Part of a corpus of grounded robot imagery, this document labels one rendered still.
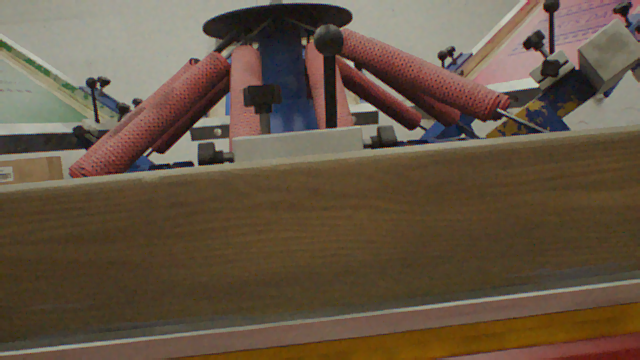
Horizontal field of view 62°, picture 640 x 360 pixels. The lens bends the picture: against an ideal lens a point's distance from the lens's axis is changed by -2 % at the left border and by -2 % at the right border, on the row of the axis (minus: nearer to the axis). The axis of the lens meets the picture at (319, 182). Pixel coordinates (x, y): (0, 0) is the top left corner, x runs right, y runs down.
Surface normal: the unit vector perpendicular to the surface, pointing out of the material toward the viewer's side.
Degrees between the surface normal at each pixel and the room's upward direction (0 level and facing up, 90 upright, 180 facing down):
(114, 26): 90
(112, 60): 90
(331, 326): 90
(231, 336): 90
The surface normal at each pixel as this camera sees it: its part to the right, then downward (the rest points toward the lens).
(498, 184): 0.07, 0.07
